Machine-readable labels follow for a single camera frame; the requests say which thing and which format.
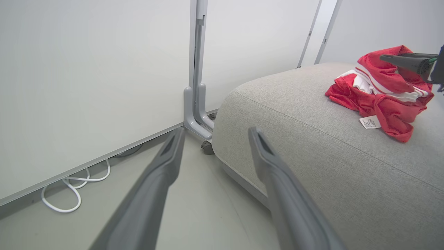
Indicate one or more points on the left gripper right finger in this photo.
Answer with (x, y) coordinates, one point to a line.
(288, 201)

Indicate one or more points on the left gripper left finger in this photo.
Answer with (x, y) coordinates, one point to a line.
(145, 194)

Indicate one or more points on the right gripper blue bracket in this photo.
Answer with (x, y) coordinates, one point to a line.
(440, 69)

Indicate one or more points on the plain red garment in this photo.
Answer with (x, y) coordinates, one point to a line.
(392, 121)

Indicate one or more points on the red garment with white stripes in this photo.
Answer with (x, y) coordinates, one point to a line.
(381, 69)

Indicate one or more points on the grey fabric sofa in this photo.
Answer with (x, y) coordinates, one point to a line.
(329, 166)

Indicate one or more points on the dark caster wheel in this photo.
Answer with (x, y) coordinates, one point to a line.
(207, 148)

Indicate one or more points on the wide white partition panel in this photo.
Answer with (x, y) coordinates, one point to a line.
(86, 86)

